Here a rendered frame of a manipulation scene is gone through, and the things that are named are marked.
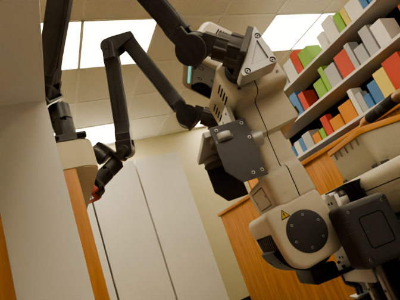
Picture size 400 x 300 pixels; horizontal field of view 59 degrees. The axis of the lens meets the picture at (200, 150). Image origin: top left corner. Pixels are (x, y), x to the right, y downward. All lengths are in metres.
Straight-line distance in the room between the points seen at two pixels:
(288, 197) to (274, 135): 0.19
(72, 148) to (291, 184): 0.61
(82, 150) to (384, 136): 0.83
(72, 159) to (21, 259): 0.22
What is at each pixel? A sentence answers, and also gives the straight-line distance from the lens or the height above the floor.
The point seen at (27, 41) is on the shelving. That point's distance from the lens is 0.25.
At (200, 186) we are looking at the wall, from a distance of 5.27.
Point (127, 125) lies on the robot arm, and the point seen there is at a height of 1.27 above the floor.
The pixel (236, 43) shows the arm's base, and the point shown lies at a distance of 0.90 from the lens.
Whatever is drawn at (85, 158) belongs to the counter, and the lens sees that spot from 0.47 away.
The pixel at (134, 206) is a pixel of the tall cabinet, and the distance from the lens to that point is 4.45.
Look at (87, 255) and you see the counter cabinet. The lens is 0.44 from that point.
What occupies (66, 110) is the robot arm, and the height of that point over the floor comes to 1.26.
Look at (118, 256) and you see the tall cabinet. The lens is 4.31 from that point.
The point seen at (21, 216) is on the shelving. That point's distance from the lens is 0.28.
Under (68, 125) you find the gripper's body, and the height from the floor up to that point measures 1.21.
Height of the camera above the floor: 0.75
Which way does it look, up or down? 16 degrees up
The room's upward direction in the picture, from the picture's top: 20 degrees counter-clockwise
